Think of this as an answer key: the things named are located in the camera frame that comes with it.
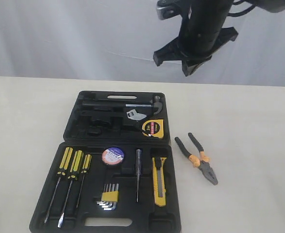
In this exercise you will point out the yellow utility knife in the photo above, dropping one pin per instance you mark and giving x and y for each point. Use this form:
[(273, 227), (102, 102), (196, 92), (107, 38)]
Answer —
[(159, 190)]

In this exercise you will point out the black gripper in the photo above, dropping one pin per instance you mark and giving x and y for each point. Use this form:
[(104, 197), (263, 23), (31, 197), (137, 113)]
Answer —
[(201, 34)]

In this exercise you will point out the black plastic tool case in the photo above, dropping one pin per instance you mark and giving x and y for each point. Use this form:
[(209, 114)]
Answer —
[(93, 130)]

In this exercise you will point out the hex key set yellow holder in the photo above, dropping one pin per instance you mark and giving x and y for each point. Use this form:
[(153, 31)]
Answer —
[(109, 197)]

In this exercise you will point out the black electrical tape roll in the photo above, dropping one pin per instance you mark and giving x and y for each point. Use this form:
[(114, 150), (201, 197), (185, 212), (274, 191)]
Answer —
[(113, 156)]

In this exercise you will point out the silver adjustable wrench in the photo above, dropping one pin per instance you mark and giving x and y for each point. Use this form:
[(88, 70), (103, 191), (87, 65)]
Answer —
[(134, 115)]

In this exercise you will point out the middle yellow black screwdriver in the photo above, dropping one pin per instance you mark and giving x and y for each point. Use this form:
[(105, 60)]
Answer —
[(74, 172)]

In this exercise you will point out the white backdrop curtain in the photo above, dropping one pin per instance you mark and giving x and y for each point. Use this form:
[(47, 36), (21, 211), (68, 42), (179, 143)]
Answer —
[(116, 39)]

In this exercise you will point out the clear tester screwdriver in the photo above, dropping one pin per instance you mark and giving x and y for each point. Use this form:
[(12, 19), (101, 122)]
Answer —
[(138, 171)]

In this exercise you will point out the claw hammer black handle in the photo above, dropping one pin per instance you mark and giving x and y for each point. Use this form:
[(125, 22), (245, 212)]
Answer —
[(155, 104)]

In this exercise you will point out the small yellow black screwdriver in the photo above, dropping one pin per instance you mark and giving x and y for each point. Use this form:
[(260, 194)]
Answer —
[(84, 171)]

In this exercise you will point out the orange black combination pliers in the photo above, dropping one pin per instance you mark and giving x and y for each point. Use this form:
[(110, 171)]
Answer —
[(202, 162)]

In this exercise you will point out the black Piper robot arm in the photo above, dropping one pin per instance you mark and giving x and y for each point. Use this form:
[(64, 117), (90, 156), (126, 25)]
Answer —
[(272, 6)]

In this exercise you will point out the large yellow black screwdriver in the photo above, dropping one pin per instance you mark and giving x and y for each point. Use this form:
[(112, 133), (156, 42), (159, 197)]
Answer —
[(60, 173)]

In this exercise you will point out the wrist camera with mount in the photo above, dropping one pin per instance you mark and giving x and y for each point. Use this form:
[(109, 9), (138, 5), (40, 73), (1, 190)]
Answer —
[(170, 8)]

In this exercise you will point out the yellow 2m tape measure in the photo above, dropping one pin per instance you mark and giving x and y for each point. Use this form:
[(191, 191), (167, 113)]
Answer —
[(153, 128)]

